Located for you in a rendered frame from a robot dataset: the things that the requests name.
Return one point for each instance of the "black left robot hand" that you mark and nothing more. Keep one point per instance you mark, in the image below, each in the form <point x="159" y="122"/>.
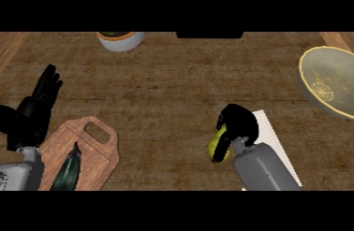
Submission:
<point x="31" y="116"/>

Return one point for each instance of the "wooden cutting board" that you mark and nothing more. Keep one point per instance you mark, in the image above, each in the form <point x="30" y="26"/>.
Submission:
<point x="94" y="147"/>

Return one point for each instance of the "white placemat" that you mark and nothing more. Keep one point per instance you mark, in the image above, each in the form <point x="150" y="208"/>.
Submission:
<point x="276" y="138"/>

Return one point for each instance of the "grey bowl with yellow rim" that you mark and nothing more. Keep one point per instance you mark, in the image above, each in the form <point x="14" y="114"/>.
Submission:
<point x="329" y="80"/>

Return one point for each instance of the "dark green zucchini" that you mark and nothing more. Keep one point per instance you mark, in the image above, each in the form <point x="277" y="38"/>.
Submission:
<point x="68" y="172"/>

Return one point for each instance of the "white plant pot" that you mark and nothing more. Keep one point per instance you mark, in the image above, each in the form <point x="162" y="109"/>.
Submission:
<point x="120" y="40"/>

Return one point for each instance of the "yellow-green pear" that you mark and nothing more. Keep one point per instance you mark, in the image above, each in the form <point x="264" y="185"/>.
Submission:
<point x="215" y="146"/>

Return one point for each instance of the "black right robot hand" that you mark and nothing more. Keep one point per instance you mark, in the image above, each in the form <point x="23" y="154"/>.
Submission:
<point x="240" y="122"/>

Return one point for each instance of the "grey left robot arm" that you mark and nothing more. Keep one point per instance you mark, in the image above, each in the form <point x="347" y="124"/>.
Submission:
<point x="18" y="172"/>

